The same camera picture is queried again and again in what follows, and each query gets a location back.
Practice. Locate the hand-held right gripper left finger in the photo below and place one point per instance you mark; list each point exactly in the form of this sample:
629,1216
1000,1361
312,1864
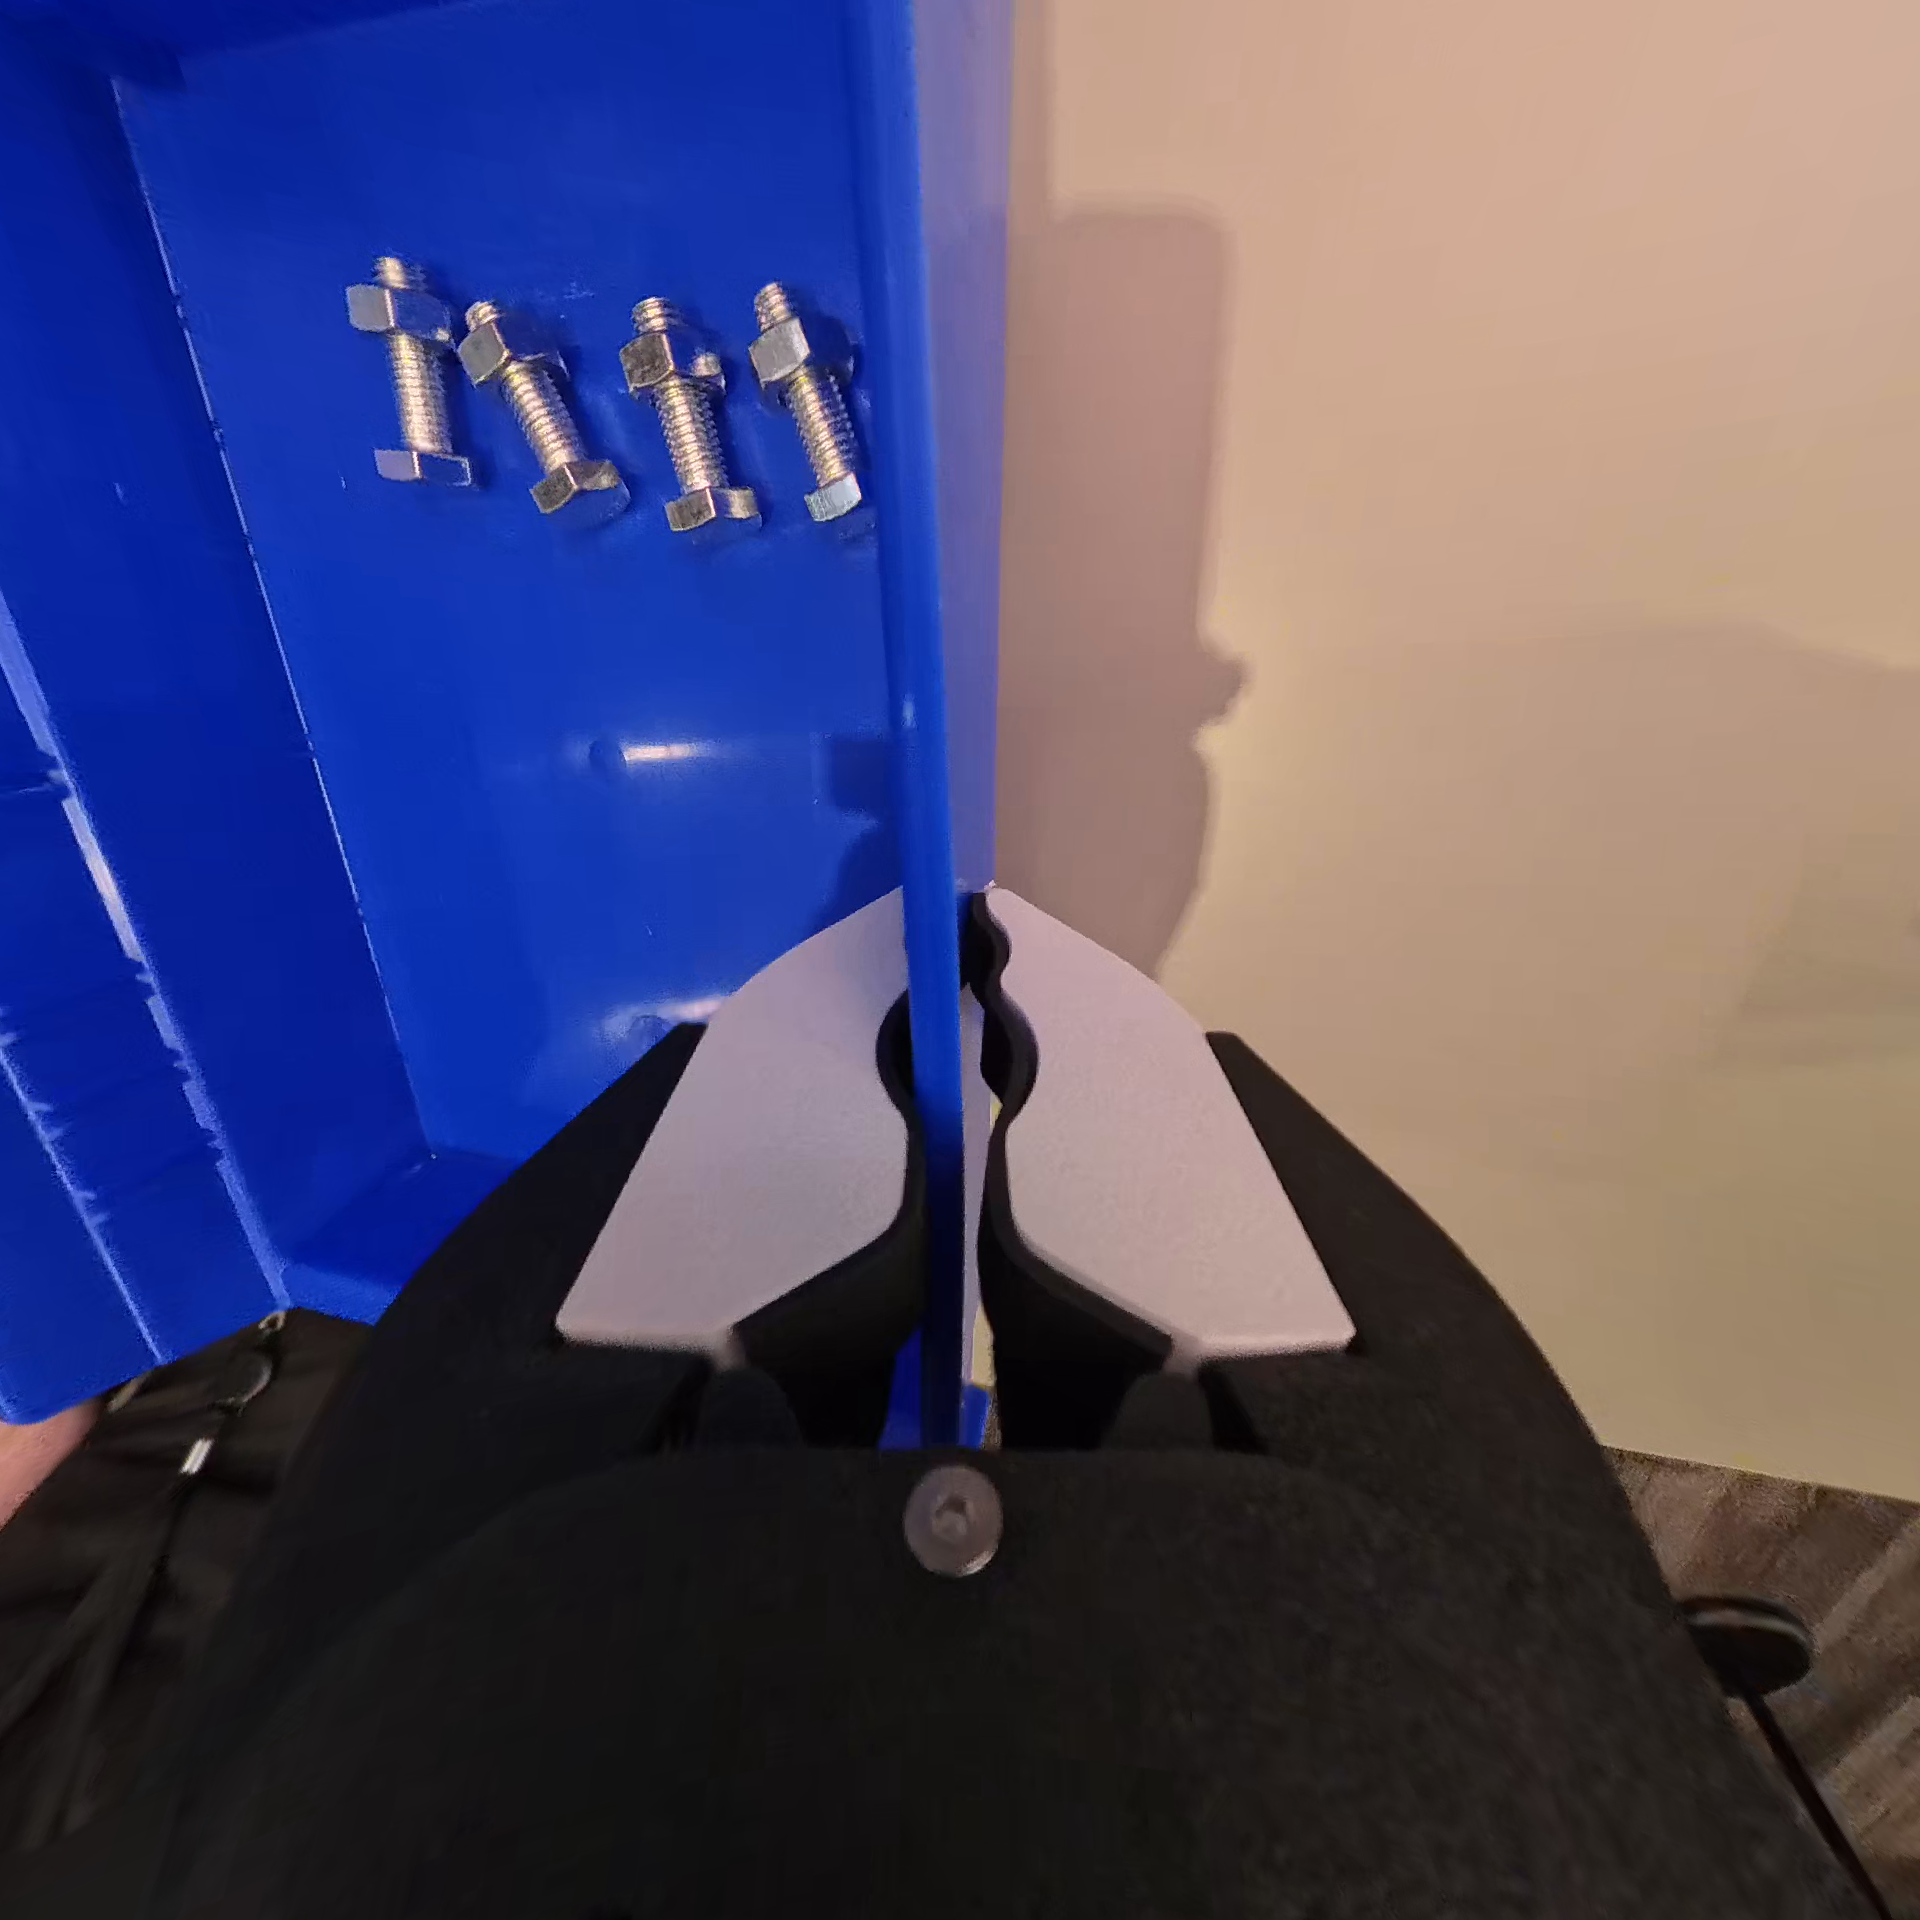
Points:
751,1171

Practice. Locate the person's black clothing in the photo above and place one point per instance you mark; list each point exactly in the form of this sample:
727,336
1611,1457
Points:
120,1574

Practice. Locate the blue plastic bin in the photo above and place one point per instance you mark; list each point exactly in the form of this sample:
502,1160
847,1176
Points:
524,750

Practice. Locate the black stand foot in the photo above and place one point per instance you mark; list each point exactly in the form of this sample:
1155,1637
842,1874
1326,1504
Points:
1749,1643

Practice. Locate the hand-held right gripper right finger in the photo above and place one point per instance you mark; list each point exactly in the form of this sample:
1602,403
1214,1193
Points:
1171,1184

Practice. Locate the silver hex bolt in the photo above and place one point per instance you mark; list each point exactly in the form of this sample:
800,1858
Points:
692,442
818,434
422,398
542,428

